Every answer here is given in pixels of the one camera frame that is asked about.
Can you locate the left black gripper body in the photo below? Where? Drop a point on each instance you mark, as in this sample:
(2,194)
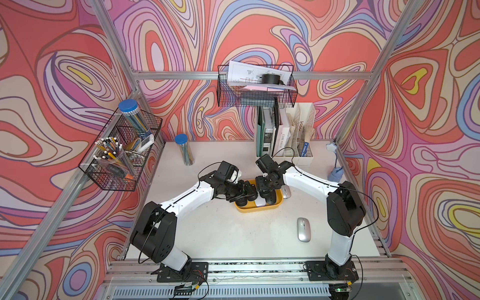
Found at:
(234,190)

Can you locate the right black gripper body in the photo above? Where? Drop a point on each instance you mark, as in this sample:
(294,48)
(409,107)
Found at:
(265,183)

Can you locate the silver mouse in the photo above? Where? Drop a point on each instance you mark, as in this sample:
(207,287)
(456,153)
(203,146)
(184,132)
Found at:
(303,230)
(286,192)

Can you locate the silver mouse front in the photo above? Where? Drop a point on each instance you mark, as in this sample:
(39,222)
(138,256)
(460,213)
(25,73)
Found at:
(303,230)

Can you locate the white mouse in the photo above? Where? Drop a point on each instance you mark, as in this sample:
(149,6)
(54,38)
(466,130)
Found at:
(260,202)

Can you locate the black flower sticker mouse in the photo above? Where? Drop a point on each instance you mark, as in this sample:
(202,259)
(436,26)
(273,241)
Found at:
(241,201)

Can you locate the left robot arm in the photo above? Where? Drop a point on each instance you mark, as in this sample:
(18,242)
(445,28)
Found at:
(154,233)

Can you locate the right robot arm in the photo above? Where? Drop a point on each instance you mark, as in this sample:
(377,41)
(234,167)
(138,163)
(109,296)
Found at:
(344,207)

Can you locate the yellow storage box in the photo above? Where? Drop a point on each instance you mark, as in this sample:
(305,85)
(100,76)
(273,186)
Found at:
(251,207)

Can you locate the white book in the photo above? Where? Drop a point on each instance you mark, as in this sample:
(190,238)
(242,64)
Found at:
(282,131)

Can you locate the white file organizer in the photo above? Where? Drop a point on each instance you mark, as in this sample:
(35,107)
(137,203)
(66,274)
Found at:
(302,132)

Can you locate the green binder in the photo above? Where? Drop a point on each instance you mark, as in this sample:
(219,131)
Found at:
(260,131)

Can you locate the blue lid tube on table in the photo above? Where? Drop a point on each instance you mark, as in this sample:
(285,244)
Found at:
(182,142)

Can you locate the black tape roll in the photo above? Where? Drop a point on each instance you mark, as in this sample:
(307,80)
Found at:
(271,79)

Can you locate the white papers in basket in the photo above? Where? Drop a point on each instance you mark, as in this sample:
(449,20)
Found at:
(248,77)

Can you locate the clear pen cup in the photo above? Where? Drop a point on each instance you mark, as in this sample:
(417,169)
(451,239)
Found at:
(113,158)

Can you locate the blue lid tube in basket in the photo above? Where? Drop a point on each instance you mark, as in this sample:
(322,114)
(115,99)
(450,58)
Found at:
(131,111)

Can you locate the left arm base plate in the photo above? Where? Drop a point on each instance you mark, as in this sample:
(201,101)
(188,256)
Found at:
(192,272)

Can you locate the black wire wall basket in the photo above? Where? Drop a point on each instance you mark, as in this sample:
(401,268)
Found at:
(228,96)

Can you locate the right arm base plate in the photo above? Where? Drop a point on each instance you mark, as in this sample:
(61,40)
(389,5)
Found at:
(329,271)

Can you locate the black wire side basket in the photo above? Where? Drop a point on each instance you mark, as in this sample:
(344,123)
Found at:
(116,126)

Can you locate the aluminium front rail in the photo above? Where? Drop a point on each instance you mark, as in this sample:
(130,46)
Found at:
(380,278)

